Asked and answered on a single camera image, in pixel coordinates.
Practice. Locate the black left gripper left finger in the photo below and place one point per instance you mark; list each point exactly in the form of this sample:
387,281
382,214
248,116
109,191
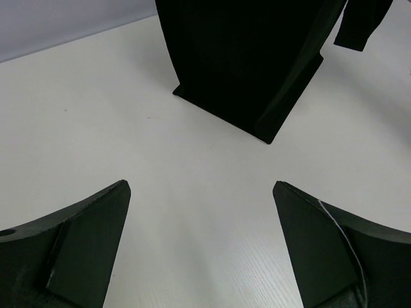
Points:
65,259

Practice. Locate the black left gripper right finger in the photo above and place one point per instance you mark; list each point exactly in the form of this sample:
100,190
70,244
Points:
340,259

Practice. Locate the black canvas bag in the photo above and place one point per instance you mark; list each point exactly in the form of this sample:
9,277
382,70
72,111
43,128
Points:
248,62

